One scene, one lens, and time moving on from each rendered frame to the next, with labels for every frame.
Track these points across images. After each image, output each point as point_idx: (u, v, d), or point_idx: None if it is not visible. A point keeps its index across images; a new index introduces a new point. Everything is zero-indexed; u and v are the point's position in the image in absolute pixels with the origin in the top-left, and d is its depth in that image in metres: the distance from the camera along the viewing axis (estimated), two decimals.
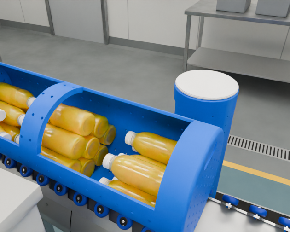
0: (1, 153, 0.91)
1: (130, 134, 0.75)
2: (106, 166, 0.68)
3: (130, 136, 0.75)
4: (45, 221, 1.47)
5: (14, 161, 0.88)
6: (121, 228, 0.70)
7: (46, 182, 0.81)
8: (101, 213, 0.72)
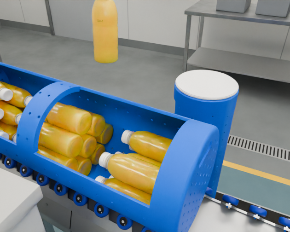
0: None
1: (126, 133, 0.76)
2: (102, 164, 0.68)
3: (126, 135, 0.75)
4: (45, 221, 1.47)
5: None
6: (124, 229, 0.69)
7: (47, 178, 0.81)
8: (102, 211, 0.72)
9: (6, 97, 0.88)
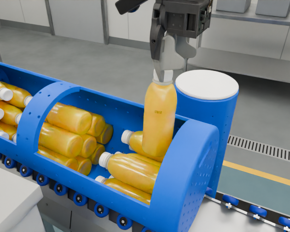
0: None
1: (126, 133, 0.76)
2: (102, 164, 0.68)
3: (126, 135, 0.75)
4: (45, 221, 1.47)
5: None
6: (124, 229, 0.69)
7: (47, 178, 0.81)
8: (102, 211, 0.72)
9: (6, 97, 0.88)
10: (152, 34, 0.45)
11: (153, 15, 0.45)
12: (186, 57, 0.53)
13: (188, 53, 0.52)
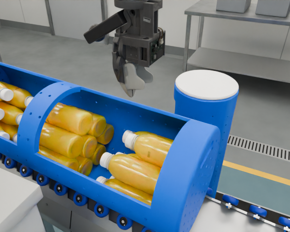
0: None
1: (127, 133, 0.75)
2: (103, 165, 0.68)
3: (127, 135, 0.75)
4: (45, 221, 1.47)
5: None
6: (123, 229, 0.69)
7: (47, 179, 0.81)
8: (102, 212, 0.72)
9: (7, 97, 0.88)
10: (114, 64, 0.53)
11: (113, 46, 0.52)
12: (145, 82, 0.59)
13: (147, 78, 0.59)
